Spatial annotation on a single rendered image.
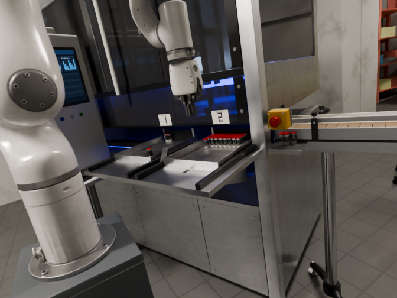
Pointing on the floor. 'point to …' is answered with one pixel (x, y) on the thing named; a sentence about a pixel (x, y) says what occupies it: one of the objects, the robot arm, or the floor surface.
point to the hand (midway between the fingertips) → (190, 109)
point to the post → (261, 140)
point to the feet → (325, 281)
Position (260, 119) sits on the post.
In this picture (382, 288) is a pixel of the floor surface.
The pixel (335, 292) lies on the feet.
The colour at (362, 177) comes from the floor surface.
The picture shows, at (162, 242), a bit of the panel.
